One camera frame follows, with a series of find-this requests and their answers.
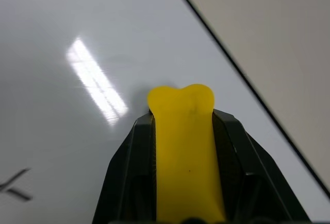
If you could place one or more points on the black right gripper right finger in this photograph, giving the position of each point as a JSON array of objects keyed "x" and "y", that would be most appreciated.
[{"x": 247, "y": 172}]

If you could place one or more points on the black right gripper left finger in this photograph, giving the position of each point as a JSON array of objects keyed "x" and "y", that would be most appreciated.
[{"x": 129, "y": 172}]

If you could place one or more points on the white whiteboard with black edge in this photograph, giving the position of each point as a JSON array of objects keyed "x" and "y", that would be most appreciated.
[{"x": 77, "y": 67}]

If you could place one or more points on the yellow bone-shaped eraser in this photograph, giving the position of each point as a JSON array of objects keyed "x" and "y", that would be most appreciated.
[{"x": 185, "y": 157}]

